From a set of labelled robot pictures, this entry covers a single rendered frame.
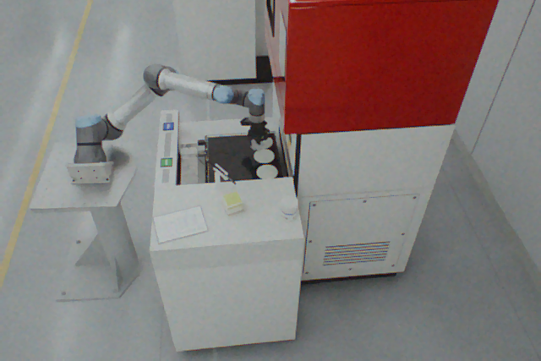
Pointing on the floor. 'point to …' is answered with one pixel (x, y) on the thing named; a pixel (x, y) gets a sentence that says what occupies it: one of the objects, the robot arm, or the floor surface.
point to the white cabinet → (232, 303)
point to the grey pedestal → (101, 260)
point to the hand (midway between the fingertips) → (254, 147)
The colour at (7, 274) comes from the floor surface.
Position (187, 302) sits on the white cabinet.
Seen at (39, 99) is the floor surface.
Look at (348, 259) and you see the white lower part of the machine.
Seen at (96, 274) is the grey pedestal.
